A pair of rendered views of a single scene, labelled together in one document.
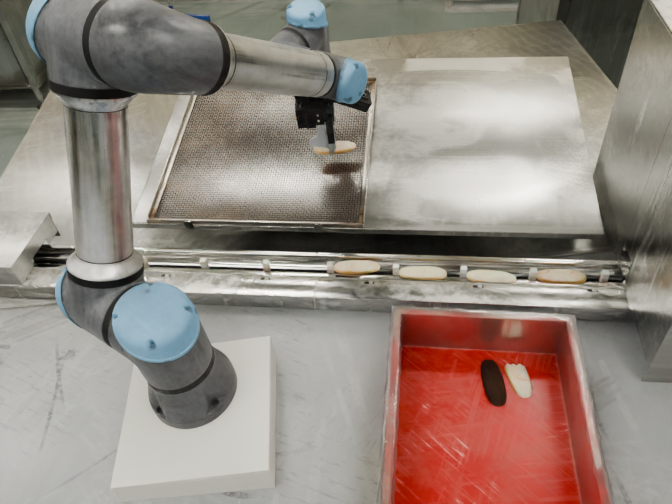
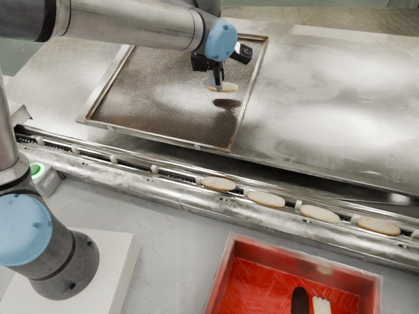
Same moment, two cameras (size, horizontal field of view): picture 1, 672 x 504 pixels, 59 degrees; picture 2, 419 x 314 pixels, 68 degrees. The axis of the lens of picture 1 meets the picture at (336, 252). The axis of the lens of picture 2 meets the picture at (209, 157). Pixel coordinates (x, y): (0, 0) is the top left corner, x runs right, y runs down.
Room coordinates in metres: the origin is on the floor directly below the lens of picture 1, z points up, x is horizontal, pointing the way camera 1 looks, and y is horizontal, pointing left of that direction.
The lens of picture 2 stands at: (0.39, -0.14, 1.58)
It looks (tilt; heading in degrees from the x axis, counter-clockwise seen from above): 50 degrees down; 13
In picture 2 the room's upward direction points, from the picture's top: 5 degrees counter-clockwise
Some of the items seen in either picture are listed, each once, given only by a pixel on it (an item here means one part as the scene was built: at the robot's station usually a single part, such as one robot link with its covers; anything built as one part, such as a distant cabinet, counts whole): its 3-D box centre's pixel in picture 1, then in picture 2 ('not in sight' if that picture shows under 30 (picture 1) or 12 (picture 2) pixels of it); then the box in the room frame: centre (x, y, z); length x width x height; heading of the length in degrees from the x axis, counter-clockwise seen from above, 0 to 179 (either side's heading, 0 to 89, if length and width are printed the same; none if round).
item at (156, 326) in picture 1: (160, 332); (24, 233); (0.59, 0.28, 1.05); 0.13 x 0.12 x 0.14; 51
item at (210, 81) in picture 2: (322, 141); (211, 82); (1.14, 0.01, 1.01); 0.06 x 0.03 x 0.09; 87
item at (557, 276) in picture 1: (561, 275); (378, 225); (0.80, -0.45, 0.86); 0.10 x 0.04 x 0.01; 80
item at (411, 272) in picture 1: (422, 272); (266, 198); (0.85, -0.18, 0.86); 0.10 x 0.04 x 0.01; 80
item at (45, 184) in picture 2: not in sight; (43, 181); (0.84, 0.48, 0.84); 0.08 x 0.08 x 0.11; 80
